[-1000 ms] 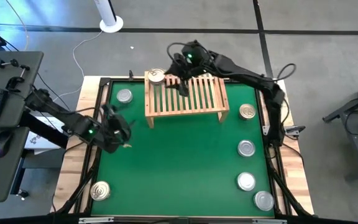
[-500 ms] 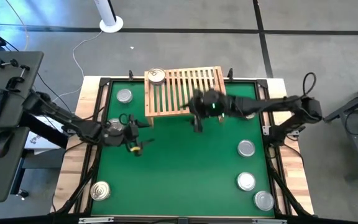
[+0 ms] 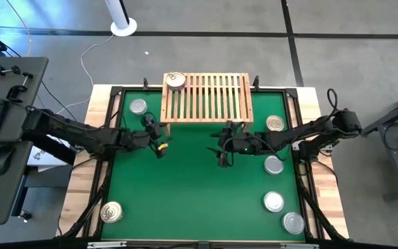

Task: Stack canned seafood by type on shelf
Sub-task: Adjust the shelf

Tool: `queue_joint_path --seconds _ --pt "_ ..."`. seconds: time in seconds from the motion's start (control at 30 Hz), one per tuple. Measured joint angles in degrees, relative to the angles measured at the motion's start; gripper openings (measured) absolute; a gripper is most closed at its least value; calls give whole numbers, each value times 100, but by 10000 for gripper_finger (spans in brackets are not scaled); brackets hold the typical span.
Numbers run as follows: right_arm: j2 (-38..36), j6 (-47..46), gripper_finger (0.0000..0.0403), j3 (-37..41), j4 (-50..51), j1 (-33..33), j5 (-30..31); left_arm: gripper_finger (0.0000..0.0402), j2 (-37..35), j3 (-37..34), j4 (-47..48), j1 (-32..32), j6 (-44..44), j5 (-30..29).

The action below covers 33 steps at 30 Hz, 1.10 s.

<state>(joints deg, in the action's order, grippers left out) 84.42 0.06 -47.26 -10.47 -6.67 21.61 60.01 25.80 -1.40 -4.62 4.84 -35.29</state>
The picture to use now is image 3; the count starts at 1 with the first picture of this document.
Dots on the wooden slatted shelf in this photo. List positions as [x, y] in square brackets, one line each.
[206, 100]

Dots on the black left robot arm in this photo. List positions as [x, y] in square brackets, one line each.
[81, 133]

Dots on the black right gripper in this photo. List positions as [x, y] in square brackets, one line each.
[223, 160]

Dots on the white printed box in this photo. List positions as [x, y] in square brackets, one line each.
[41, 157]

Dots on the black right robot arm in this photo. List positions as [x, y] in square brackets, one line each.
[306, 133]

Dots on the gold-lid red-blue label can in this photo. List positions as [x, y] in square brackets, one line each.
[275, 123]
[111, 212]
[175, 80]

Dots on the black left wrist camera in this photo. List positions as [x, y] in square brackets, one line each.
[155, 131]

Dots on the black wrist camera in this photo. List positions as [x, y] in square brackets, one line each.
[155, 131]
[242, 141]

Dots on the black computer mouse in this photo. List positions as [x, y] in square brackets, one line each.
[2, 160]

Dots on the yellow label tag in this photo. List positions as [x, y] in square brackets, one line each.
[163, 147]

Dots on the green table mat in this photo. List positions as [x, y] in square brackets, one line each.
[192, 200]

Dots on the black diagonal support beam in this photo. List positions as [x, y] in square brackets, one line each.
[50, 150]

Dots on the black aluminium table frame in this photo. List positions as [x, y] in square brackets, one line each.
[137, 90]

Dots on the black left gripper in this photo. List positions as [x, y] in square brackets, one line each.
[160, 155]

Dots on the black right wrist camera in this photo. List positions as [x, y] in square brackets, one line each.
[242, 141]

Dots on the silver aluminium bar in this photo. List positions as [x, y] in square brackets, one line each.
[107, 245]
[299, 246]

